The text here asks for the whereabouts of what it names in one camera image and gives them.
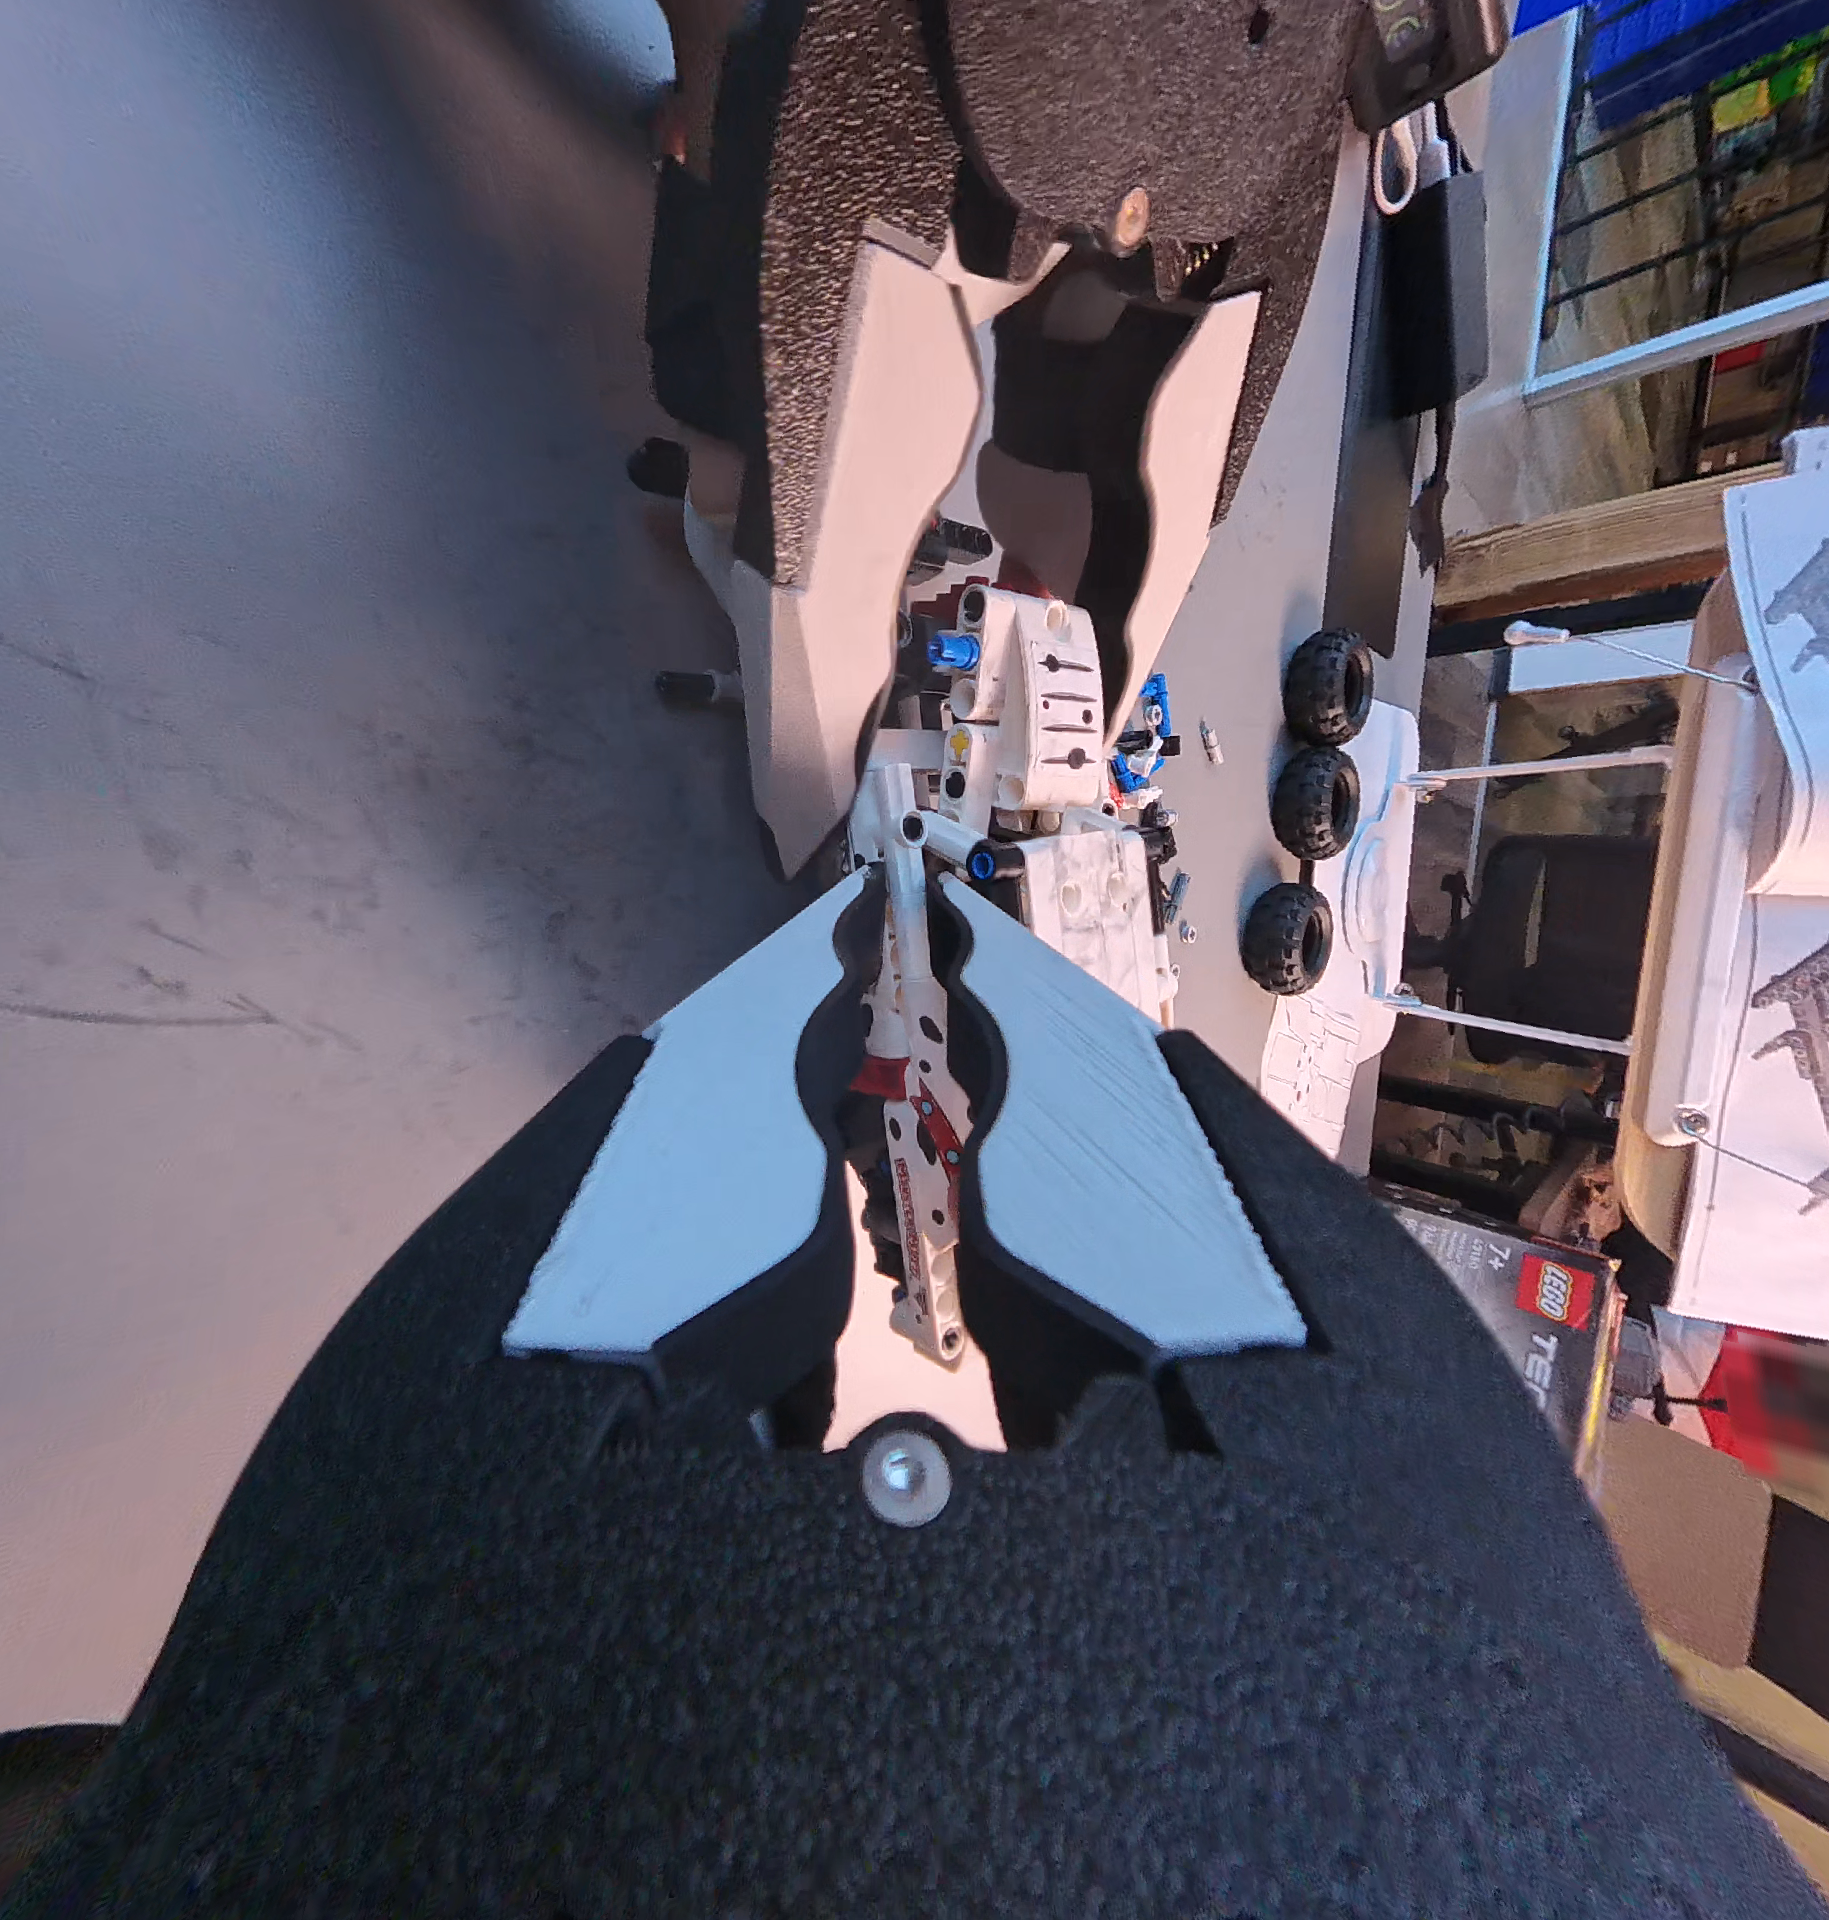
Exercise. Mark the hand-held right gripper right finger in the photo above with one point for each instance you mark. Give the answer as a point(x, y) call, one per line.
point(1140, 1171)

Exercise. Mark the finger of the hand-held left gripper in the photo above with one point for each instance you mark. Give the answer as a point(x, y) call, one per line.
point(1191, 450)
point(855, 600)

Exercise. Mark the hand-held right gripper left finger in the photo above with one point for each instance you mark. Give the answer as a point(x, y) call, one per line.
point(689, 1185)

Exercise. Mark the white brick-built truck model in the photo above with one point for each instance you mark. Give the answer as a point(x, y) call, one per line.
point(1019, 706)

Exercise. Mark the instruction booklet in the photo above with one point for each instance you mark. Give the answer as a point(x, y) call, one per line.
point(1814, 780)

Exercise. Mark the grey desk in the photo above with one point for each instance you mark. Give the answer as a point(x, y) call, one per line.
point(316, 750)

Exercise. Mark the white sticker sheet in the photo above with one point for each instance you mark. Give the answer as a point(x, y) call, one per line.
point(1328, 1051)

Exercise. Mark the black knobby toy tyre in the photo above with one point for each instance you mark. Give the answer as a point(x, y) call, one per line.
point(1288, 936)
point(1314, 802)
point(1328, 683)

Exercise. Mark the black power adapter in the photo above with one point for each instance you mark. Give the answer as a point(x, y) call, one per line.
point(1438, 286)

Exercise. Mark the white book stand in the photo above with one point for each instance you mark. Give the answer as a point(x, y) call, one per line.
point(1381, 871)

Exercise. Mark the toy truck set box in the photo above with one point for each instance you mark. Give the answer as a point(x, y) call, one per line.
point(1560, 1297)

